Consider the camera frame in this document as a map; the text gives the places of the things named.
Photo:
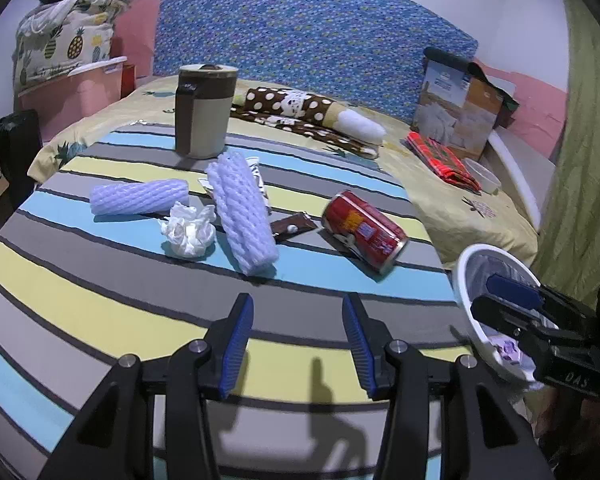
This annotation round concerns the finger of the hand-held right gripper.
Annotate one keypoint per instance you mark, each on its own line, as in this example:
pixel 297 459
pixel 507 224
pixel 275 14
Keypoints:
pixel 512 291
pixel 505 317

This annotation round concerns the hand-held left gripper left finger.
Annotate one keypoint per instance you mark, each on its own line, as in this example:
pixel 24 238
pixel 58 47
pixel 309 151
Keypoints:
pixel 235 345

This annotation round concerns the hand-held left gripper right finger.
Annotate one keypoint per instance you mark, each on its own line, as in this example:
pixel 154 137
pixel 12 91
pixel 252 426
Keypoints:
pixel 360 345

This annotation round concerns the white trash bin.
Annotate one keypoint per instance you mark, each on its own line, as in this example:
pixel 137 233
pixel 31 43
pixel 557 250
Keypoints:
pixel 462 285

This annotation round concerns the red drink can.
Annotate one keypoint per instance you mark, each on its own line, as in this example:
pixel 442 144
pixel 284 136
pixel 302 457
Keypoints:
pixel 360 225

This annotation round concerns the white tissue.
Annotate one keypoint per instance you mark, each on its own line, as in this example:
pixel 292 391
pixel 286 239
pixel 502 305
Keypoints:
pixel 187 232

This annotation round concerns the long white foam fruit net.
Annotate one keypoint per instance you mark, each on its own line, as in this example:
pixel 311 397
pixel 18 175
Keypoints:
pixel 242 220

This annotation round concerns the brown snack wrapper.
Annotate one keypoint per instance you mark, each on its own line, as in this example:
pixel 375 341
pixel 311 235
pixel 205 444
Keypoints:
pixel 290 227

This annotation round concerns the short white foam fruit net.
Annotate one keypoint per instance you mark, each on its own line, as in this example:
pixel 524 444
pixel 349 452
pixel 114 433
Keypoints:
pixel 135 197

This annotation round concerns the yellow bedsheet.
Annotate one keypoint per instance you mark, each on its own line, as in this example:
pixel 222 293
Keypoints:
pixel 470 220

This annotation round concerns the clear plastic container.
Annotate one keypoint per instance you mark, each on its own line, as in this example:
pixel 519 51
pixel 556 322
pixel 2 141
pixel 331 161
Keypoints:
pixel 485 175

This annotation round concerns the striped tablecloth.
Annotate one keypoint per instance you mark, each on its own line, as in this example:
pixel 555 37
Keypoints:
pixel 105 280

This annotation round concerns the red plaid cloth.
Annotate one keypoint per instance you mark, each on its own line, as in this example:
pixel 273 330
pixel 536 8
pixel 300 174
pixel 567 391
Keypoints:
pixel 440 157

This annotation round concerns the green curtain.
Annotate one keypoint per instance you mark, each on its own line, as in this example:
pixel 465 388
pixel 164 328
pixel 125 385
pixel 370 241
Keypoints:
pixel 580 135

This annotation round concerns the cardboard quilt box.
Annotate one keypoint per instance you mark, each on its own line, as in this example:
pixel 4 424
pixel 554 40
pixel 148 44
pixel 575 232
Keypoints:
pixel 450 110

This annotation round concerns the white rolled towel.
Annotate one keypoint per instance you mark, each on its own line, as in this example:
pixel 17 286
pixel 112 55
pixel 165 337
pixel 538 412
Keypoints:
pixel 362 125

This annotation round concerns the brown and beige jug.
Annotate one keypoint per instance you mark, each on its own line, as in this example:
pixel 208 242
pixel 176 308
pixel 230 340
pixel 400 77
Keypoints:
pixel 205 120

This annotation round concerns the brown polka dot blanket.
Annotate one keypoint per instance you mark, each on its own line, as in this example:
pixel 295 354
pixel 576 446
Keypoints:
pixel 270 105

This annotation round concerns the black rolled cloth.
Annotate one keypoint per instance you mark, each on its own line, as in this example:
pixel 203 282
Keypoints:
pixel 445 56

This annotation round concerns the dark red box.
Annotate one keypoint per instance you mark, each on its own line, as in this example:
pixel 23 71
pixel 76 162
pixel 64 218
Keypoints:
pixel 129 80

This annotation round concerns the black suitcase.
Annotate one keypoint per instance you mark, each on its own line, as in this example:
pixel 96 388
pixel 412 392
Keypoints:
pixel 17 150

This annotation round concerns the pink storage box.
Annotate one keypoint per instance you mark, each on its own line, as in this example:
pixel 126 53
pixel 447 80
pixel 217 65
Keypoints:
pixel 70 100

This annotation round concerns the blue floral headboard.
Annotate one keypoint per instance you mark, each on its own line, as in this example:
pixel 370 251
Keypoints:
pixel 305 25

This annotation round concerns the pineapple print quilt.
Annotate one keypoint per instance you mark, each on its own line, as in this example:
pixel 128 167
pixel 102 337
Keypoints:
pixel 60 40

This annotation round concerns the white bed frame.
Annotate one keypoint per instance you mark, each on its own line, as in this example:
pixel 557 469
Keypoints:
pixel 525 170

